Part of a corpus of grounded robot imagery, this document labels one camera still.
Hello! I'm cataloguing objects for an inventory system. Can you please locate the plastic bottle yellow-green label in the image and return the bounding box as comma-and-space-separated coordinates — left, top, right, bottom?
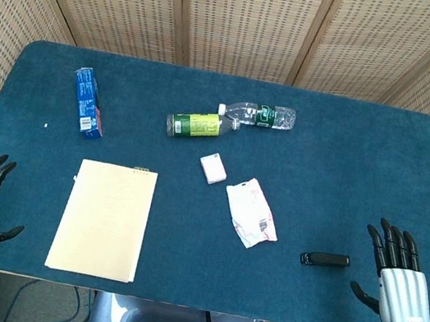
163, 104, 243, 149

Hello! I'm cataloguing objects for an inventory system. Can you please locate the woven wooden folding screen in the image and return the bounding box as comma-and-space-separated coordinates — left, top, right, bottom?
0, 0, 430, 266

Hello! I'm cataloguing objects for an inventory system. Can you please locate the clear bottle dark green label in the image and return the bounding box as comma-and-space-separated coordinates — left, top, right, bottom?
216, 95, 298, 135

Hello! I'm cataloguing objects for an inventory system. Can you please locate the white pink wet wipes pack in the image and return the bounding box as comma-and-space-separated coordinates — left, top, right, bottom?
216, 172, 288, 255

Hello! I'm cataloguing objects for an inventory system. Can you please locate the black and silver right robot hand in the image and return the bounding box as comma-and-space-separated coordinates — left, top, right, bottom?
342, 214, 430, 322

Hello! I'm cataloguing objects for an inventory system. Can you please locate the small pink tissue pack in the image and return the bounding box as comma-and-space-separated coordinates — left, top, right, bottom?
195, 149, 231, 189

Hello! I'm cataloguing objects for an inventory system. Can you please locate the blue floor cable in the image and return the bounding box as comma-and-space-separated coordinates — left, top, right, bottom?
2, 274, 96, 322

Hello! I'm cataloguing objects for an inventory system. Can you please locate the black stapler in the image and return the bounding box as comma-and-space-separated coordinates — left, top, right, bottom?
298, 247, 352, 274

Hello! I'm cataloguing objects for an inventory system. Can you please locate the blue cardboard box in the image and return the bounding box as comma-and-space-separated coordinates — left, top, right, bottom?
63, 65, 116, 143

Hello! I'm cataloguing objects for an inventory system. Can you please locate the yellow spiral notepad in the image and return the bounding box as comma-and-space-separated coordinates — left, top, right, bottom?
43, 153, 160, 286

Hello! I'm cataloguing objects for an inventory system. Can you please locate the blue felt table cover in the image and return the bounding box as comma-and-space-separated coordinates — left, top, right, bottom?
0, 32, 430, 322

